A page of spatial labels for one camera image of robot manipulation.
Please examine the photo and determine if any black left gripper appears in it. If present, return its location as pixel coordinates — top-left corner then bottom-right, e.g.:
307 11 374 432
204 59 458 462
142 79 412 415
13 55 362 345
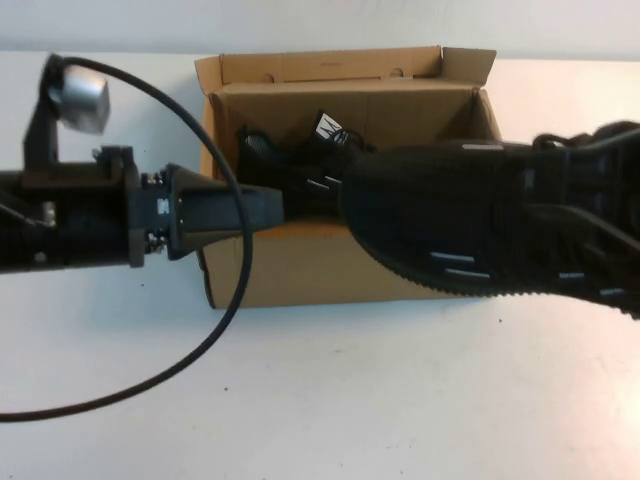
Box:
126 143 285 270

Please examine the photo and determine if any black mesh sneaker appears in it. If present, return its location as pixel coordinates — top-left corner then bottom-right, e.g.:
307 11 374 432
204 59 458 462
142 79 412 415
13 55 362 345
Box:
233 108 377 227
338 118 640 322

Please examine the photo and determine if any brown cardboard shoe box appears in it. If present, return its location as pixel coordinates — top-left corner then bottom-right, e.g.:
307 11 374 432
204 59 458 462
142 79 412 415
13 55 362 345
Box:
192 45 503 309

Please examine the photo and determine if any long black camera cable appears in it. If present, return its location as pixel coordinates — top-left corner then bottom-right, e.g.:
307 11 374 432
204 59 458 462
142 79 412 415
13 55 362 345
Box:
0 55 255 423

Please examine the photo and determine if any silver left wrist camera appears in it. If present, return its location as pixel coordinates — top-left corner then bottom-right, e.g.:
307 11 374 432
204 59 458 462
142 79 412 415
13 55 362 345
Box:
46 66 112 136

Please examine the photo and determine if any dark left camera mount bracket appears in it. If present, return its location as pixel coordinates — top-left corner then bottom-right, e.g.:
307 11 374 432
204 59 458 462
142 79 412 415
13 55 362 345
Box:
21 53 132 182

